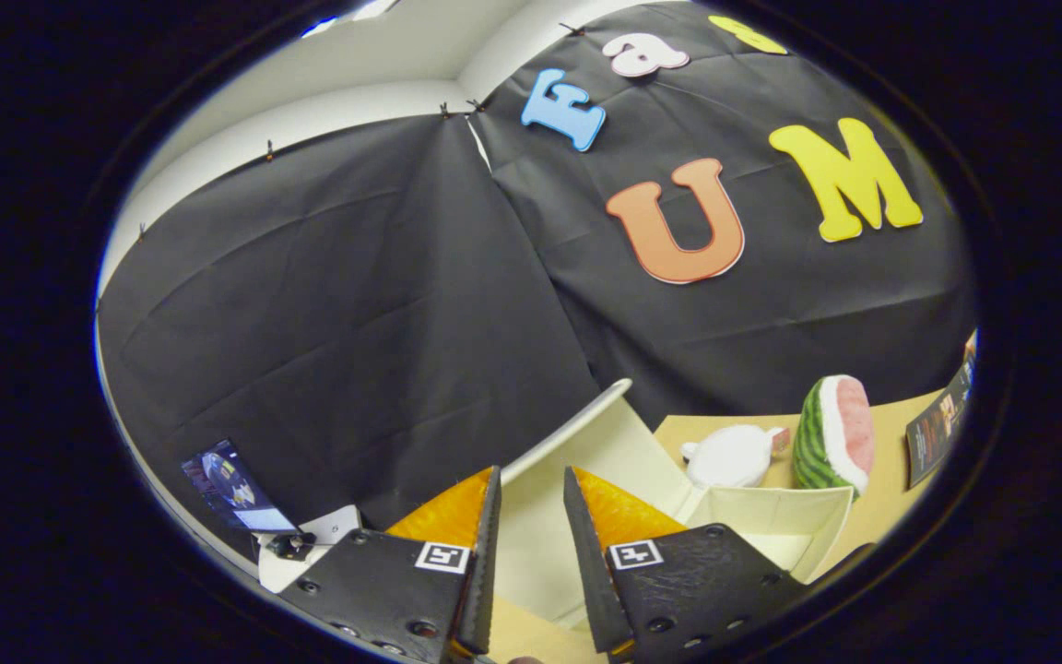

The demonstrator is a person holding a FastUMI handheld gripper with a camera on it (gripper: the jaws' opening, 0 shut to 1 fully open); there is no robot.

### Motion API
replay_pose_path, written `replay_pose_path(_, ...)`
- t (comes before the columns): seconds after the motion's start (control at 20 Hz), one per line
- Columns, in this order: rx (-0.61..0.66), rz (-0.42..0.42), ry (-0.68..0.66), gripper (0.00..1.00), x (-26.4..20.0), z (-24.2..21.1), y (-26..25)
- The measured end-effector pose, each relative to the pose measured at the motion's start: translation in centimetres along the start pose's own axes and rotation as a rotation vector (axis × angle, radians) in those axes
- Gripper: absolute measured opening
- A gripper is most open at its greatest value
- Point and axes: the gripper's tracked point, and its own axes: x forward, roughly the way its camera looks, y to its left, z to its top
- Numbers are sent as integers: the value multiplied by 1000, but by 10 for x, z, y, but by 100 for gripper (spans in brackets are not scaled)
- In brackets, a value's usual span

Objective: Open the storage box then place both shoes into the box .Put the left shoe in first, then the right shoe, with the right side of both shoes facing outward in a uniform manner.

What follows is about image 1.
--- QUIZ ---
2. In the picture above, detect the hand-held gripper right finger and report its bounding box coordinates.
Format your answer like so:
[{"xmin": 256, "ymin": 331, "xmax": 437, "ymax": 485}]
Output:
[{"xmin": 563, "ymin": 466, "xmax": 808, "ymax": 663}]

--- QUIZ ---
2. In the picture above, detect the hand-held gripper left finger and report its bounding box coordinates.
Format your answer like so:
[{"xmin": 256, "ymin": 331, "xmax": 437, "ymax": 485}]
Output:
[{"xmin": 277, "ymin": 466, "xmax": 502, "ymax": 664}]

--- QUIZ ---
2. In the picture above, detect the cream storage box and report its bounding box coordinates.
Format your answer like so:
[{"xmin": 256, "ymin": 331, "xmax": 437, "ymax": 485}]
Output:
[{"xmin": 492, "ymin": 378, "xmax": 855, "ymax": 637}]

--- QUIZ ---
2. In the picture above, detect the white plush toy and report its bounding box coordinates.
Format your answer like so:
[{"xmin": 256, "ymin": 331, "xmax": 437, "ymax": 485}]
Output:
[{"xmin": 680, "ymin": 424, "xmax": 790, "ymax": 490}]

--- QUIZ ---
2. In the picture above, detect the smartphone with lit screen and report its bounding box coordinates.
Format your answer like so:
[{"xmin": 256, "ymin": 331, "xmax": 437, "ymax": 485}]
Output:
[{"xmin": 183, "ymin": 439, "xmax": 297, "ymax": 534}]

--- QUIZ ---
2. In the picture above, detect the watermelon slice plush toy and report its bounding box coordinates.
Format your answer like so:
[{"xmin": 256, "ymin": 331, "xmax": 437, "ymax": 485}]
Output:
[{"xmin": 791, "ymin": 374, "xmax": 876, "ymax": 497}]

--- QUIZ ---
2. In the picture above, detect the black cover book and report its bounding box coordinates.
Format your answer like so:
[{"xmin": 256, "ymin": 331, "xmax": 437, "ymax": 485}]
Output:
[{"xmin": 906, "ymin": 364, "xmax": 974, "ymax": 490}]

